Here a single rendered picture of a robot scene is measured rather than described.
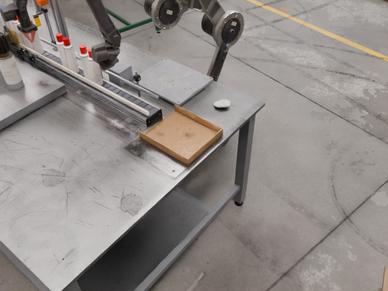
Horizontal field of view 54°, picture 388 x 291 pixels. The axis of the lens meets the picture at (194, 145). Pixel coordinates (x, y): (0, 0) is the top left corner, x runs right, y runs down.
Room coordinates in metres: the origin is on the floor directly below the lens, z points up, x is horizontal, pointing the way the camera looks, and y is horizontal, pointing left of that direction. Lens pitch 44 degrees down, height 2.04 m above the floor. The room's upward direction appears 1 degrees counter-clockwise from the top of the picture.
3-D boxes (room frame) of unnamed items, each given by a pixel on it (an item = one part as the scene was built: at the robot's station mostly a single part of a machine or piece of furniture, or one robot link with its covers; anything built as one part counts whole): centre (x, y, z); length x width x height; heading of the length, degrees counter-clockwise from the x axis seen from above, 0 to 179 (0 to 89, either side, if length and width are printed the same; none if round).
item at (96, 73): (1.71, 0.50, 0.98); 0.05 x 0.05 x 0.20
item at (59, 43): (1.88, 0.70, 0.98); 0.05 x 0.05 x 0.20
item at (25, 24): (1.95, 0.89, 1.12); 0.10 x 0.07 x 0.07; 50
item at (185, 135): (1.34, 0.06, 0.85); 0.30 x 0.26 x 0.04; 50
